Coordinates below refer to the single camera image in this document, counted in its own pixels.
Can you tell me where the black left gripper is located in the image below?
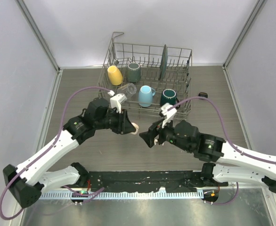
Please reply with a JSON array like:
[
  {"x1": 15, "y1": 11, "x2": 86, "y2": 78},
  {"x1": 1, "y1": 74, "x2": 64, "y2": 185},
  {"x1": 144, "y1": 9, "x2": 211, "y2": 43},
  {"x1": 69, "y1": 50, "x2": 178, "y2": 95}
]
[{"x1": 95, "y1": 107, "x2": 136, "y2": 134}]

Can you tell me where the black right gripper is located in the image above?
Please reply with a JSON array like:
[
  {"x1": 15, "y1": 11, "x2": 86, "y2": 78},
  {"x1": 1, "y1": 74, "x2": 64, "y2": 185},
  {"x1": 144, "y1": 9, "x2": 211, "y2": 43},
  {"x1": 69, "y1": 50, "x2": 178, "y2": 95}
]
[{"x1": 139, "y1": 114, "x2": 192, "y2": 153}]

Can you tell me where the beige earbud charging case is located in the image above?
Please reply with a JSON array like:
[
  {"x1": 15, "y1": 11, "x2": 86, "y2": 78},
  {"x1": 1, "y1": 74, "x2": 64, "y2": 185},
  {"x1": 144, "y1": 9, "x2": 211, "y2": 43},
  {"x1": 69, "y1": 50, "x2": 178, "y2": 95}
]
[{"x1": 131, "y1": 122, "x2": 139, "y2": 135}]

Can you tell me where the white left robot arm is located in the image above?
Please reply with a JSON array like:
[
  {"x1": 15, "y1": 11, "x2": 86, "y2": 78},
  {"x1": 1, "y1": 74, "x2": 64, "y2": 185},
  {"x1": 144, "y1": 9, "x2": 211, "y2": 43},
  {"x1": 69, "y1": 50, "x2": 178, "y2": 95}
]
[{"x1": 3, "y1": 98, "x2": 139, "y2": 209}]

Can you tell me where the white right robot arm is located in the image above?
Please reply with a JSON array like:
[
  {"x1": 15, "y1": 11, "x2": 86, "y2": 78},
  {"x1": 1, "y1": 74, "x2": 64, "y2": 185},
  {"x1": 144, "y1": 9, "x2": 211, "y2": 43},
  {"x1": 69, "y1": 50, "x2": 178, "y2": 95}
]
[{"x1": 139, "y1": 120, "x2": 276, "y2": 194}]

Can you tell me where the black earbud charging case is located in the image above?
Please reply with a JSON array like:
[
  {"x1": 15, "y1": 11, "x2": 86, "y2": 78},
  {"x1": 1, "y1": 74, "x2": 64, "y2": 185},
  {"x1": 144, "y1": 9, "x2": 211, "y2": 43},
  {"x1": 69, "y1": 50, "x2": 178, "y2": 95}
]
[{"x1": 198, "y1": 92, "x2": 208, "y2": 100}]

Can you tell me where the clear glass cup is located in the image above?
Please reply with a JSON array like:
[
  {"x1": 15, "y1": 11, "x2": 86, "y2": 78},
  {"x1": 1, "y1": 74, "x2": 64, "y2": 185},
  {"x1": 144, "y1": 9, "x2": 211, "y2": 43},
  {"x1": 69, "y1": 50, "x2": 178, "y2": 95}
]
[{"x1": 117, "y1": 83, "x2": 137, "y2": 100}]

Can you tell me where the light blue mug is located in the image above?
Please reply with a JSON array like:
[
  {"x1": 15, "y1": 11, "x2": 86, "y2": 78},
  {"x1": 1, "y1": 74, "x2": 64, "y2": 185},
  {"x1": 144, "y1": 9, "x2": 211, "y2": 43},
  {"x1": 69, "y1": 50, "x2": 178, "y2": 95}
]
[{"x1": 138, "y1": 85, "x2": 156, "y2": 107}]

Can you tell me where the dark teal mug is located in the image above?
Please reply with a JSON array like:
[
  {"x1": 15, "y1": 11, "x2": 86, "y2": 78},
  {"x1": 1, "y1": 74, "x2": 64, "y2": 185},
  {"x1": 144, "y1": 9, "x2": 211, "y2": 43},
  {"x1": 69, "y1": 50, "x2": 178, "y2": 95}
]
[{"x1": 160, "y1": 89, "x2": 179, "y2": 106}]

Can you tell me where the yellow cup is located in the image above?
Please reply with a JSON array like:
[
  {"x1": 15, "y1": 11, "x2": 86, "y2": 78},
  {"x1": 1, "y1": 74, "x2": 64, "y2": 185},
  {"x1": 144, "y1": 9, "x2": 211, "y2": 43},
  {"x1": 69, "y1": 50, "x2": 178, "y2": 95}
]
[{"x1": 107, "y1": 65, "x2": 123, "y2": 86}]

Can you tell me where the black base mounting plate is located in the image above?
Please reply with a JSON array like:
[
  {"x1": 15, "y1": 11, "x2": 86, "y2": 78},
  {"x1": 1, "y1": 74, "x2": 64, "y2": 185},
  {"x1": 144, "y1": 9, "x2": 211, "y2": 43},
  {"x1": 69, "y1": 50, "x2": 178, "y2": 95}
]
[{"x1": 87, "y1": 169, "x2": 229, "y2": 193}]

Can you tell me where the grey-green mug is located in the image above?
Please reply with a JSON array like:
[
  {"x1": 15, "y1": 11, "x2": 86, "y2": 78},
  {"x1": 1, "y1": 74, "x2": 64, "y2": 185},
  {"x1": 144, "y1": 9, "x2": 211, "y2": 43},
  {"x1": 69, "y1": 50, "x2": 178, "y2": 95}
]
[{"x1": 126, "y1": 62, "x2": 141, "y2": 83}]

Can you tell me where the teal plate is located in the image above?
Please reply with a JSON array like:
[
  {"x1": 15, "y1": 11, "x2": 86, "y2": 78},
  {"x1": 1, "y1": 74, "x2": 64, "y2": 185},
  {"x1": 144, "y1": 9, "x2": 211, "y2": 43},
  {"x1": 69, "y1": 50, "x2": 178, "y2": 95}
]
[{"x1": 159, "y1": 44, "x2": 168, "y2": 81}]

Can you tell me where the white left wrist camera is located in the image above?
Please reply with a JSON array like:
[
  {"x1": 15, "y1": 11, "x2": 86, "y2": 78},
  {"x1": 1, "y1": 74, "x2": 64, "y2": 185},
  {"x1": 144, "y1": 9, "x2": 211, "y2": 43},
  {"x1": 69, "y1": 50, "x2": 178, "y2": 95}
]
[{"x1": 110, "y1": 93, "x2": 127, "y2": 113}]

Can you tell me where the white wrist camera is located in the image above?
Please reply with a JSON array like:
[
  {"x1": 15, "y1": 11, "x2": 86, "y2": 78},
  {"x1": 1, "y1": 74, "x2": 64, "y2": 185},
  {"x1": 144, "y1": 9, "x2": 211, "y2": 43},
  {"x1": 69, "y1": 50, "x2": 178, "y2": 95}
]
[
  {"x1": 159, "y1": 103, "x2": 177, "y2": 128},
  {"x1": 110, "y1": 93, "x2": 127, "y2": 113}
]

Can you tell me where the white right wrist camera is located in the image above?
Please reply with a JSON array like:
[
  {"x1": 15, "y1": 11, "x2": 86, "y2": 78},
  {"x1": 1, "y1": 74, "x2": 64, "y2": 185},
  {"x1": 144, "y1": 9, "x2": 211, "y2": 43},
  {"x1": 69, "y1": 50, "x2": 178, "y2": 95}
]
[{"x1": 159, "y1": 103, "x2": 177, "y2": 128}]

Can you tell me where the grey wire dish rack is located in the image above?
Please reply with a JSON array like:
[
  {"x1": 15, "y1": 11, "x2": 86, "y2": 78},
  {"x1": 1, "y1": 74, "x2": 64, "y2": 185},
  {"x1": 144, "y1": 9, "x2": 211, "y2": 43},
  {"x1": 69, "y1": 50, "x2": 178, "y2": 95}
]
[{"x1": 97, "y1": 32, "x2": 193, "y2": 117}]

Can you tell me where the aluminium slotted rail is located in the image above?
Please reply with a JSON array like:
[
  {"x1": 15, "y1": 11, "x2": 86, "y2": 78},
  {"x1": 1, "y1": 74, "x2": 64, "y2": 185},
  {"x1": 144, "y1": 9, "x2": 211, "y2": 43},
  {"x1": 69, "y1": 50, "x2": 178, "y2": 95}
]
[{"x1": 40, "y1": 190, "x2": 203, "y2": 201}]

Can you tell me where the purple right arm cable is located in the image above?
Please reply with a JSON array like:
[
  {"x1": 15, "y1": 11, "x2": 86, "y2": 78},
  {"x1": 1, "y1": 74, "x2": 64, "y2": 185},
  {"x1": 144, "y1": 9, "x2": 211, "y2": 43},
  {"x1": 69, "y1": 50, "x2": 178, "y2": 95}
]
[{"x1": 174, "y1": 97, "x2": 276, "y2": 205}]

